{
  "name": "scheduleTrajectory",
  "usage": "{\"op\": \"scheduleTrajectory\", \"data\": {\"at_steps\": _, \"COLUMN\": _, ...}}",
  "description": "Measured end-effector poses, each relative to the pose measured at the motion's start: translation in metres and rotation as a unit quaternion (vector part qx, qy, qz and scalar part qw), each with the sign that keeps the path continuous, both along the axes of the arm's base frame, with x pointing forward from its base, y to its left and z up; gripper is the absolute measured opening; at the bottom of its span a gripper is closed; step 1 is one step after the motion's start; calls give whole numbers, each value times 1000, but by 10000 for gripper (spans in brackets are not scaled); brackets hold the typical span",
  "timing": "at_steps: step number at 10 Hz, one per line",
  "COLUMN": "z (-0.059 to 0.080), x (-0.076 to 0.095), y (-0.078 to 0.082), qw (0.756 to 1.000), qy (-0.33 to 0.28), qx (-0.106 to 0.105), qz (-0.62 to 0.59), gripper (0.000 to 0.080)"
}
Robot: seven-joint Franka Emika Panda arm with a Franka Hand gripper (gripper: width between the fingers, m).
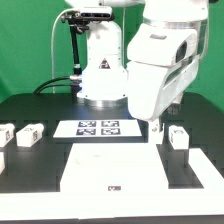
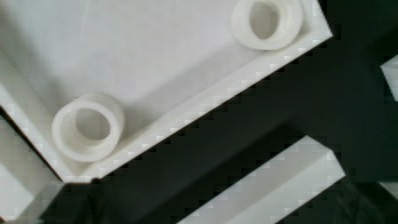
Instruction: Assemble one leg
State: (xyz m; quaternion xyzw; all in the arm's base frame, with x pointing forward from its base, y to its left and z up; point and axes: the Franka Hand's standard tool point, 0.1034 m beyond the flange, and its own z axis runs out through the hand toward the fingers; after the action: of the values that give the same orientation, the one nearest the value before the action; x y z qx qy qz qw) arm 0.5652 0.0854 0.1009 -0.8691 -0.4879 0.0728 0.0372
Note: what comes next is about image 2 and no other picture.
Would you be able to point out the white square tabletop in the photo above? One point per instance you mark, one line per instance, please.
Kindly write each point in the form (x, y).
(144, 49)

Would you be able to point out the white table leg with tag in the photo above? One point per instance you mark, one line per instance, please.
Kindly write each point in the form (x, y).
(390, 69)

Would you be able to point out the white L-shaped obstacle fence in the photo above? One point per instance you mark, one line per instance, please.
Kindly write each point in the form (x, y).
(285, 185)

